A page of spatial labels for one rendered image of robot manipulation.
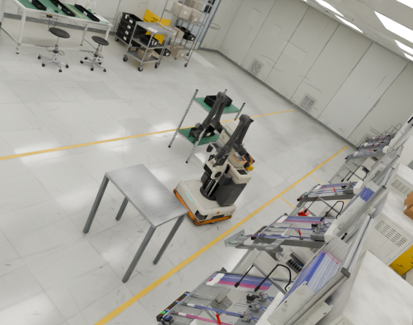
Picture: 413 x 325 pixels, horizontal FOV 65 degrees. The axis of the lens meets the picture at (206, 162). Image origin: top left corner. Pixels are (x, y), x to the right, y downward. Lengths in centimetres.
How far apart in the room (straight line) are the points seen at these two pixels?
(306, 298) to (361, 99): 1039
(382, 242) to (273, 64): 1018
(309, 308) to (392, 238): 152
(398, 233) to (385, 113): 887
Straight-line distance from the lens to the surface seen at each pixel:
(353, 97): 1181
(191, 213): 417
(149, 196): 298
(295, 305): 173
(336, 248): 221
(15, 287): 315
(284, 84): 1242
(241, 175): 403
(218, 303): 364
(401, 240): 305
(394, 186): 442
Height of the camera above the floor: 264
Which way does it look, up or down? 28 degrees down
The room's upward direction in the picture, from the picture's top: 30 degrees clockwise
